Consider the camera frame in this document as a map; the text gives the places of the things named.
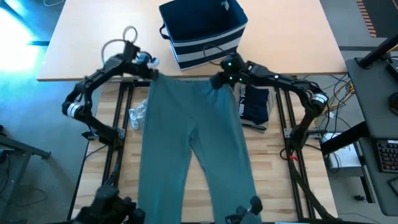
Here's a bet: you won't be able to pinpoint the black metal table frame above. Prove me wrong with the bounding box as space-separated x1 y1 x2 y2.
67 80 336 223

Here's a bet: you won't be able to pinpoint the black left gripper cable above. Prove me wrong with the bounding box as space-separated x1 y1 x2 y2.
101 26 139 65

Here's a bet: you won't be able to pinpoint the white box device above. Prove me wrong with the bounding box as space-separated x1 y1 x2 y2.
326 133 363 170

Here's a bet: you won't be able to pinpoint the yellow cable bundle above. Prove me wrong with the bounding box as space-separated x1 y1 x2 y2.
312 74 355 124

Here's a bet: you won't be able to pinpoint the navy white striped fabric bin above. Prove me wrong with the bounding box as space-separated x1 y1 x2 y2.
158 0 249 72

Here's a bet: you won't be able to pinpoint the light brown desk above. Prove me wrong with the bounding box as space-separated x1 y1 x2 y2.
36 0 348 82

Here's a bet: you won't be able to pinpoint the black side desk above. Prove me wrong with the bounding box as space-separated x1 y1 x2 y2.
345 57 398 217

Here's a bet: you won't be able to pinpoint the black keyboard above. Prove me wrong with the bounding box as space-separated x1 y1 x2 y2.
376 139 398 174

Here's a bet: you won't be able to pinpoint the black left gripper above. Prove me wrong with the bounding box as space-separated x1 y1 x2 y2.
123 41 161 81

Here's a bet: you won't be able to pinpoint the white leaf-print cloth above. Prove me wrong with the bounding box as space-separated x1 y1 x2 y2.
129 99 149 130

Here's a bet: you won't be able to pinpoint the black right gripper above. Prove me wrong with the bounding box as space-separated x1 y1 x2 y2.
210 52 251 91

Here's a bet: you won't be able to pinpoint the grey metal stand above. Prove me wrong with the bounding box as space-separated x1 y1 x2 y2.
0 124 52 224

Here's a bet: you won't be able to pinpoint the beige khaki shorts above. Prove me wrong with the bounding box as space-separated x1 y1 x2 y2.
233 83 276 134

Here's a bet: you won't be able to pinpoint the black diagonal desk leg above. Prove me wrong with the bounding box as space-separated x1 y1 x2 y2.
320 121 369 156

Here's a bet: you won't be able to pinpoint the dark rug with orange stripes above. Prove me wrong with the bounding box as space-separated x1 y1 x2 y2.
356 0 398 38

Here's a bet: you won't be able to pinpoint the navy Puma boxer briefs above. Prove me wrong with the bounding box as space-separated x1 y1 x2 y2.
238 84 271 125

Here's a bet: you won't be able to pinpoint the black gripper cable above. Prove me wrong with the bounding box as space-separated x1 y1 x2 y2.
202 44 231 67
101 26 139 65

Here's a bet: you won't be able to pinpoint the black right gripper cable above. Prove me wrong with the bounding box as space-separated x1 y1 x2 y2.
202 44 231 67

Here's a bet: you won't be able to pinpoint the black round base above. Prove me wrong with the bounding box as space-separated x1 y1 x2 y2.
387 91 398 117

